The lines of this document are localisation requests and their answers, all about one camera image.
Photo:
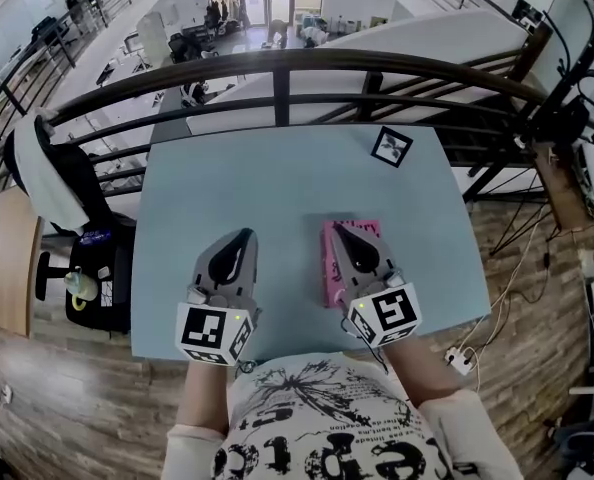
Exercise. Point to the brown wooden board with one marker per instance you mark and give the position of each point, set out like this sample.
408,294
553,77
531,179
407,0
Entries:
559,188

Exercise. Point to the black office chair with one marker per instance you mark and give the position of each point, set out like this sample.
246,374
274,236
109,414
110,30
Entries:
92,208

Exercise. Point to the white power strip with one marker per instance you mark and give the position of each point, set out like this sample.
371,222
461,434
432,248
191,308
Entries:
460,360

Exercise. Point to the person's printed white shirt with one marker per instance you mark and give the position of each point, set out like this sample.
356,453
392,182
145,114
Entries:
317,418

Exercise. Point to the person's left forearm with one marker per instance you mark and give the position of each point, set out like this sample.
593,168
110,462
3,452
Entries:
204,398

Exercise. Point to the black bag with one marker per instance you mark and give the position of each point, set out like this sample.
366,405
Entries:
569,118

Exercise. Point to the small white item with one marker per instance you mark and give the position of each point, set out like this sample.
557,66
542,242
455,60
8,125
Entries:
103,272

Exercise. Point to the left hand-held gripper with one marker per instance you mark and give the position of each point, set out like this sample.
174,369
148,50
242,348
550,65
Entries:
202,328

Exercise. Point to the pink book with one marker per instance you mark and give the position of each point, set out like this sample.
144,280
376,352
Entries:
331,288

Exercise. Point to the white patterned card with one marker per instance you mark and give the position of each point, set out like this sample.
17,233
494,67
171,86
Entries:
106,294

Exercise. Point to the person's right forearm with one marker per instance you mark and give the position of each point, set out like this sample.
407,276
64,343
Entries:
422,378

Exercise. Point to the blue packet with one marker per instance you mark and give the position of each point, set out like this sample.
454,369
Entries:
96,238

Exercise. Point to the white cloth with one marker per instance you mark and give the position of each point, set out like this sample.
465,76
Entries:
47,183

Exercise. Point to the black metal railing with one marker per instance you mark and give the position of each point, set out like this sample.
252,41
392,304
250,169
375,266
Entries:
282,93

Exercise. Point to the white plug adapter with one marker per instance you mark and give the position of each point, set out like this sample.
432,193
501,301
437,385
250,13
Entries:
6,394

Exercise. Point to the black picture frame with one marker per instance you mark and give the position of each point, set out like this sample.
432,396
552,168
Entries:
392,147

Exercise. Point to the wooden desk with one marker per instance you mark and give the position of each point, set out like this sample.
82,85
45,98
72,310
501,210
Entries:
7,268

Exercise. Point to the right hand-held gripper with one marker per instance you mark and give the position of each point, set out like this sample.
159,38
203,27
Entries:
392,313

